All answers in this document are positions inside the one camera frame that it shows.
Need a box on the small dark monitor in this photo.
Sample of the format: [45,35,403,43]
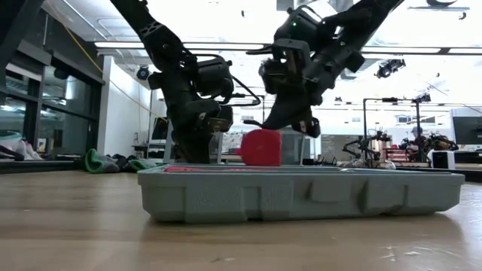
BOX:
[150,116,170,142]

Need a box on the black computer monitor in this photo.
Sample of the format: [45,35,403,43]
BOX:
[452,116,482,146]

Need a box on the black aluminium table frame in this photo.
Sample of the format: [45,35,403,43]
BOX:
[0,158,482,184]

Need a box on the white patterned board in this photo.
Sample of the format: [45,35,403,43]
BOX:
[221,131,244,154]

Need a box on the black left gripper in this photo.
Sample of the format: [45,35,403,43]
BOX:
[148,70,222,164]

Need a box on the background robot station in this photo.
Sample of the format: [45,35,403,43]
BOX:
[398,130,460,163]

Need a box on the red tape measure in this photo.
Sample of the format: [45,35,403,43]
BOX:
[235,119,284,168]

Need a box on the long ceiling light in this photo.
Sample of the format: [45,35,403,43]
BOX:
[363,47,482,55]
[183,43,265,51]
[93,41,146,50]

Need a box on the grey mesh office chair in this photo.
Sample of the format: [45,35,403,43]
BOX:
[163,116,224,165]

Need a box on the grey plastic tool case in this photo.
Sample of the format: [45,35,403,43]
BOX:
[136,163,466,225]

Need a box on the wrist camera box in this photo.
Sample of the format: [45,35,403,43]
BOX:
[258,38,313,96]
[209,105,235,133]

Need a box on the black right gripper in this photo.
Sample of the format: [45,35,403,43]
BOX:
[261,38,366,139]

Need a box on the white box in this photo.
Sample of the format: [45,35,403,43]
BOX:
[427,149,456,170]

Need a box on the black ceiling spotlight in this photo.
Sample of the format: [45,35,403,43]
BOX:
[376,58,407,80]

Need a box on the pile of white cloth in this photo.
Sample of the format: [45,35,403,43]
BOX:
[0,129,43,162]

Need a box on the orange dotted-handle screwdriver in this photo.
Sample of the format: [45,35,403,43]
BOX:
[163,166,273,174]

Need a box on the black gantry frame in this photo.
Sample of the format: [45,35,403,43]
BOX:
[362,96,400,135]

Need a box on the black left camera cable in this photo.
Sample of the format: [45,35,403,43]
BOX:
[204,53,262,108]

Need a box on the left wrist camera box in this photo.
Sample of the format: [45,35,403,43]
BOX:
[209,105,235,133]

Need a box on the black camera stand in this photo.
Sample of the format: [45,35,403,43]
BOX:
[411,93,433,163]

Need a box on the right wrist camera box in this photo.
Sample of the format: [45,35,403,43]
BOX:
[258,38,313,96]

